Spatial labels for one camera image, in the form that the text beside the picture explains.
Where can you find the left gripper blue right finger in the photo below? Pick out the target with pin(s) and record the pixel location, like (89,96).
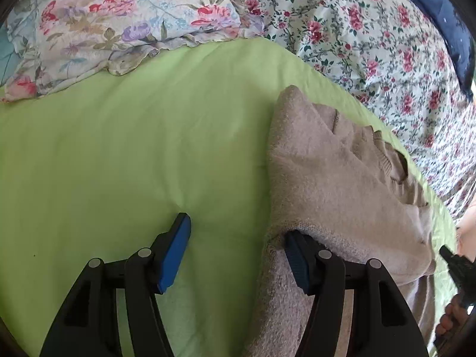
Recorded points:
(301,259)

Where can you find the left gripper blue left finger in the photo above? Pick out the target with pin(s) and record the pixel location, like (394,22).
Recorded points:
(171,249)

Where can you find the beige knit sweater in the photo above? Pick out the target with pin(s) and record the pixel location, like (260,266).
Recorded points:
(346,187)

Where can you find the person's right hand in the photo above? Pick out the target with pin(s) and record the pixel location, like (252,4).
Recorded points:
(453,315)

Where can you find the lime green bed sheet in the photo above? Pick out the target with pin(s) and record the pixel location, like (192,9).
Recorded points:
(103,167)

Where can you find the rose floral quilt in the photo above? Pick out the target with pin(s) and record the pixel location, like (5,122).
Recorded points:
(391,58)

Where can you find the teal floral bedding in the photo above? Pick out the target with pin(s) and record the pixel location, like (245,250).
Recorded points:
(9,59)

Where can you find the pastel flower print pillow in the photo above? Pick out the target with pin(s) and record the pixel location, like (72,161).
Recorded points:
(61,42)

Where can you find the dark blue pillow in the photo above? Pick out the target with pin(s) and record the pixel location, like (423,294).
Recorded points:
(455,20)

